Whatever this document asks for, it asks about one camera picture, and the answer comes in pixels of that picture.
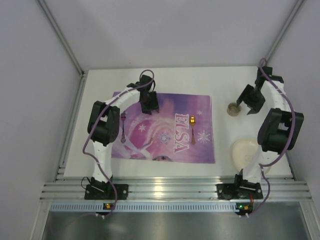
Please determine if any aluminium frame post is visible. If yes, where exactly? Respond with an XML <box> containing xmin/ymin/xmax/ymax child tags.
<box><xmin>262</xmin><ymin>0</ymin><xmax>306</xmax><ymax>64</ymax></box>
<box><xmin>35</xmin><ymin>0</ymin><xmax>85</xmax><ymax>76</ymax></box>

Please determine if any gold spoon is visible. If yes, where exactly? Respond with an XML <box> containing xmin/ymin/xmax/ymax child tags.
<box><xmin>189</xmin><ymin>115</ymin><xmax>196</xmax><ymax>145</ymax></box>

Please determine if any small beige cup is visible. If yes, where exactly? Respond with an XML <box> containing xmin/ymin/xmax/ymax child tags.
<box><xmin>227</xmin><ymin>102</ymin><xmax>242</xmax><ymax>117</ymax></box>

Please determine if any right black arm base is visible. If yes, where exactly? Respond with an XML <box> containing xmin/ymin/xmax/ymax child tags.
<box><xmin>216</xmin><ymin>174</ymin><xmax>263</xmax><ymax>201</ymax></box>

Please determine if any right aluminium frame post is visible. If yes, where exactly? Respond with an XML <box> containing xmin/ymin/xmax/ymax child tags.
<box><xmin>262</xmin><ymin>0</ymin><xmax>306</xmax><ymax>64</ymax></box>

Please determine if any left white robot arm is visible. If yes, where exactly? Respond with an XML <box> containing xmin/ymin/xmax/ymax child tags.
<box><xmin>82</xmin><ymin>70</ymin><xmax>159</xmax><ymax>184</ymax></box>

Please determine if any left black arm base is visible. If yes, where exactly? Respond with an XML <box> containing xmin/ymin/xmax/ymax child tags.
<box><xmin>81</xmin><ymin>177</ymin><xmax>129</xmax><ymax>200</ymax></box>

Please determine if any iridescent purple fork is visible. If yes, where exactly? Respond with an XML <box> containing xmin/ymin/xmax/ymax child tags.
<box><xmin>120</xmin><ymin>111</ymin><xmax>126</xmax><ymax>144</ymax></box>

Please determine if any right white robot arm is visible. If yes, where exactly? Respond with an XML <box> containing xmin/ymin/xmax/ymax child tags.
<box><xmin>236</xmin><ymin>66</ymin><xmax>304</xmax><ymax>184</ymax></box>

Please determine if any purple Elsa placemat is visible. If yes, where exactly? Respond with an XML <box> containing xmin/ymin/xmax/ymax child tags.
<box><xmin>111</xmin><ymin>93</ymin><xmax>215</xmax><ymax>164</ymax></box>

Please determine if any perforated grey cable tray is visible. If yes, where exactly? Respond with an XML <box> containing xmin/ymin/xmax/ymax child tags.
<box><xmin>50</xmin><ymin>201</ymin><xmax>252</xmax><ymax>213</ymax></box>

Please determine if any left aluminium frame post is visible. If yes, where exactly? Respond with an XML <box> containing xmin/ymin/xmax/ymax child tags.
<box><xmin>35</xmin><ymin>0</ymin><xmax>85</xmax><ymax>76</ymax></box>

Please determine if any cream white plate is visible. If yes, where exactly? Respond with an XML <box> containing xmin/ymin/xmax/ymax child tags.
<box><xmin>230</xmin><ymin>138</ymin><xmax>277</xmax><ymax>180</ymax></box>

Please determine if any aluminium mounting rail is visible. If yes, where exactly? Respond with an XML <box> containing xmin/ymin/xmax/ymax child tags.
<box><xmin>40</xmin><ymin>177</ymin><xmax>312</xmax><ymax>202</ymax></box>

